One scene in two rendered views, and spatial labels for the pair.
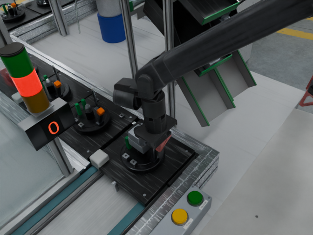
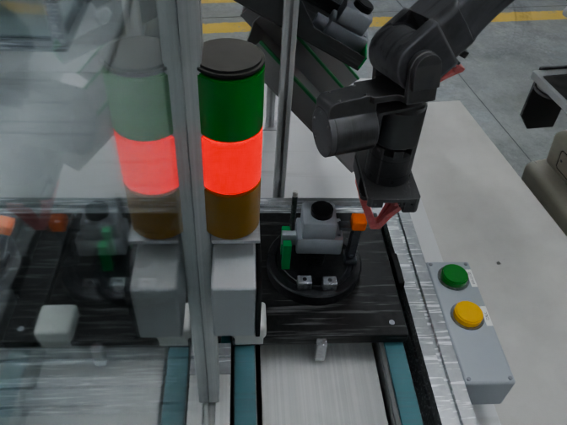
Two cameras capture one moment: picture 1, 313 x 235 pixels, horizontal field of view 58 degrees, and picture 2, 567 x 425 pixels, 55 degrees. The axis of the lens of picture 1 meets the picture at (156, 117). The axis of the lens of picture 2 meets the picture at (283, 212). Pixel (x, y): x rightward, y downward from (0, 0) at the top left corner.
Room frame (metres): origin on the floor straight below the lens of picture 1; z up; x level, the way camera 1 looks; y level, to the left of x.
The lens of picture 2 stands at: (0.27, 0.51, 1.59)
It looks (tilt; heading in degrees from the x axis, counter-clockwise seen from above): 44 degrees down; 309
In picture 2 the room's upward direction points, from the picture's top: 4 degrees clockwise
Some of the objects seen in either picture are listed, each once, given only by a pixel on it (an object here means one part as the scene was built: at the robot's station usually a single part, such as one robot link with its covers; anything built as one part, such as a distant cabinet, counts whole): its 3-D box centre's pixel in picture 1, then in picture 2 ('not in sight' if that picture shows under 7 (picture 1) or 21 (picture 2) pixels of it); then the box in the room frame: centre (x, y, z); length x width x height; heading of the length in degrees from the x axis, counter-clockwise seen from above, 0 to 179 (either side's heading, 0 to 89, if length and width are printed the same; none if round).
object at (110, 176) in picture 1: (143, 157); (312, 271); (0.57, 0.06, 0.96); 0.24 x 0.24 x 0.02; 45
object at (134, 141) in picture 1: (137, 135); (312, 225); (0.57, 0.06, 1.06); 0.08 x 0.04 x 0.07; 43
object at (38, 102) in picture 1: (35, 98); (229, 198); (0.51, 0.27, 1.28); 0.05 x 0.05 x 0.05
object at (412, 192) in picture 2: (155, 120); (389, 160); (0.51, 0.00, 1.18); 0.10 x 0.07 x 0.07; 135
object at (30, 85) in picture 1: (26, 80); (229, 150); (0.51, 0.27, 1.33); 0.05 x 0.05 x 0.05
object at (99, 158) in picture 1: (99, 159); (248, 323); (0.57, 0.19, 0.97); 0.05 x 0.05 x 0.04; 45
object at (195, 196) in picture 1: (194, 198); (453, 277); (0.40, -0.09, 0.96); 0.04 x 0.04 x 0.02
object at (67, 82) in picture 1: (50, 86); not in sight; (0.92, 0.41, 1.01); 0.24 x 0.24 x 0.13; 45
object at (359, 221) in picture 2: (151, 148); (348, 236); (0.53, 0.02, 1.04); 0.04 x 0.02 x 0.08; 45
